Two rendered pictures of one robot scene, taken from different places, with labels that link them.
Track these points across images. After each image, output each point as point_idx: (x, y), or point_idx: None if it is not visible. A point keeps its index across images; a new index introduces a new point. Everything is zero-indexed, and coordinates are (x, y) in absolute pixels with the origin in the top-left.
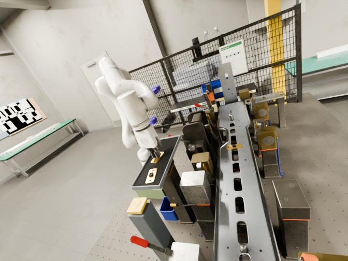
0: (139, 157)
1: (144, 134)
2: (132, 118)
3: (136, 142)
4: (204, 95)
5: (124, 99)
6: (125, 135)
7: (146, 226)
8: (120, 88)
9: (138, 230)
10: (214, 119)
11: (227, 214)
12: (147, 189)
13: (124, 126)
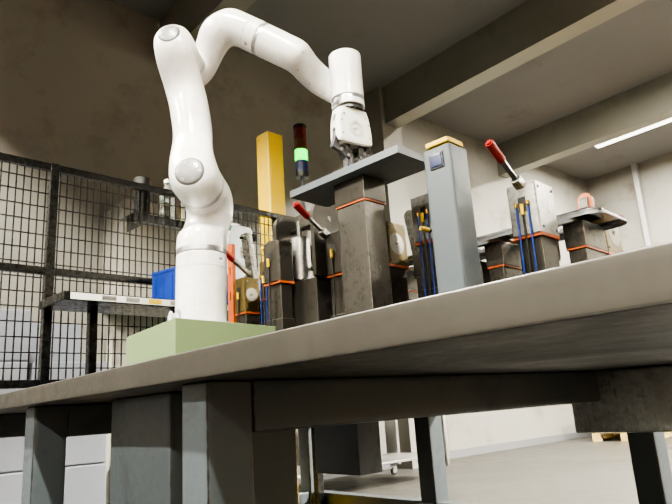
0: (206, 232)
1: (361, 118)
2: (359, 83)
3: (221, 186)
4: (248, 236)
5: (358, 55)
6: (210, 152)
7: (466, 171)
8: (310, 52)
9: (454, 179)
10: (259, 299)
11: (493, 239)
12: (419, 159)
13: (202, 136)
